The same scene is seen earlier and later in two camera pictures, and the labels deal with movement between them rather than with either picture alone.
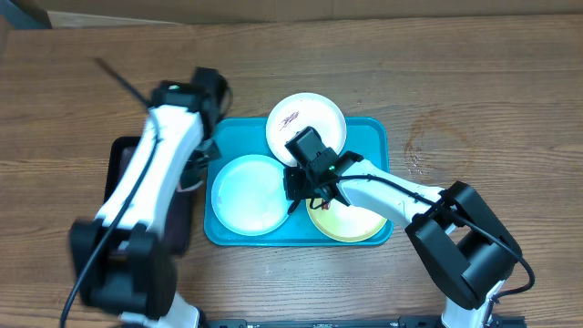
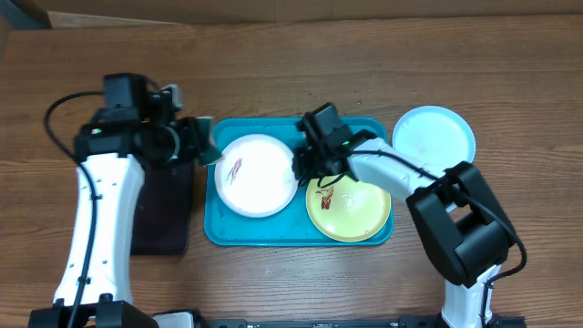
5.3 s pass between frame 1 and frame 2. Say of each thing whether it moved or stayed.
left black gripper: moved
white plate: moved
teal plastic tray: stayed
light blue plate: moved
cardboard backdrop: stayed
